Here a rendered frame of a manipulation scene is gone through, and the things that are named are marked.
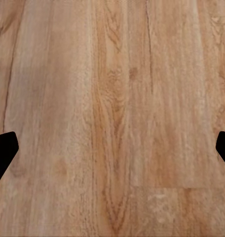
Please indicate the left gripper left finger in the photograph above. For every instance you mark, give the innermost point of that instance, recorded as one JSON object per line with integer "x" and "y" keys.
{"x": 8, "y": 149}

